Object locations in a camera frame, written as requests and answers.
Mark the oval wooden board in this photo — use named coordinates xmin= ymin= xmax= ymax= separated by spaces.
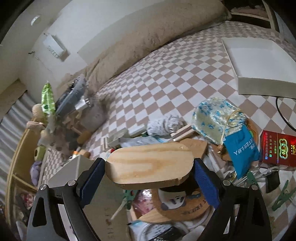
xmin=105 ymin=143 xmax=194 ymax=190

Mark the panda cork coaster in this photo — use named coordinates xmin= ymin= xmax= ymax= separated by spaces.
xmin=151 ymin=188 xmax=210 ymax=221

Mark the small wooden square board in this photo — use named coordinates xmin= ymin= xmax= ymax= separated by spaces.
xmin=180 ymin=138 xmax=208 ymax=159

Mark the green clothespin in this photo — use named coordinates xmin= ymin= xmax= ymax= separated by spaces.
xmin=122 ymin=190 xmax=139 ymax=210
xmin=245 ymin=171 xmax=258 ymax=188
xmin=272 ymin=180 xmax=295 ymax=211

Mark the green clothespin left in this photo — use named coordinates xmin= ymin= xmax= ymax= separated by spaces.
xmin=122 ymin=190 xmax=139 ymax=210

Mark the blue printed sachet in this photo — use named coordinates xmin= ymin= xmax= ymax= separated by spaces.
xmin=224 ymin=125 xmax=259 ymax=179

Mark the purple plush toy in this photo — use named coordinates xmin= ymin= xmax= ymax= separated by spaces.
xmin=30 ymin=161 xmax=42 ymax=186

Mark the white printed paper packet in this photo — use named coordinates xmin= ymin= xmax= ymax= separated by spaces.
xmin=119 ymin=136 xmax=171 ymax=148

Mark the harmonica wooden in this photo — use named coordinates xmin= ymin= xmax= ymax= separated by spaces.
xmin=171 ymin=125 xmax=195 ymax=142

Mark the avocado plush toy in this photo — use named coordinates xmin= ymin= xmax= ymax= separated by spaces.
xmin=34 ymin=146 xmax=46 ymax=162

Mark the pink candy bag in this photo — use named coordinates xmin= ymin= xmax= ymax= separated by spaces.
xmin=132 ymin=189 xmax=154 ymax=215

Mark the black charger block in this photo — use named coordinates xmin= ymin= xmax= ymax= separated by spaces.
xmin=265 ymin=171 xmax=280 ymax=193

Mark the beige wooden shelf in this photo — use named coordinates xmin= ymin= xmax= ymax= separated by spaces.
xmin=5 ymin=129 xmax=40 ymax=228

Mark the floral brocade pouch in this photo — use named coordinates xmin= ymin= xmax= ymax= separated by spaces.
xmin=191 ymin=97 xmax=247 ymax=145

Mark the crumpled white grey cloth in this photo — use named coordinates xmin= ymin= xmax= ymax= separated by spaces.
xmin=147 ymin=115 xmax=184 ymax=136

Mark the clear plastic storage bin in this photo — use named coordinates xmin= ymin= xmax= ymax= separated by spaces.
xmin=39 ymin=74 xmax=107 ymax=156

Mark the red cigarette box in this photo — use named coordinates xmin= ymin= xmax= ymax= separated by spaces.
xmin=260 ymin=130 xmax=296 ymax=167

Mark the green clothespin right side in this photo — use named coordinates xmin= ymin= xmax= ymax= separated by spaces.
xmin=272 ymin=180 xmax=295 ymax=211

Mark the teddy bear plush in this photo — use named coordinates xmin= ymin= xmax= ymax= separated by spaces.
xmin=26 ymin=103 xmax=50 ymax=140

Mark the white flat tray box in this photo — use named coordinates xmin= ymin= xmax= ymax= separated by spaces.
xmin=222 ymin=38 xmax=295 ymax=99

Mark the beige fuzzy blanket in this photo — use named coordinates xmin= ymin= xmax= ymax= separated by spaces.
xmin=56 ymin=1 xmax=231 ymax=96

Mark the wall sign plaque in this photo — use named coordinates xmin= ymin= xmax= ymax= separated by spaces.
xmin=43 ymin=35 xmax=66 ymax=59

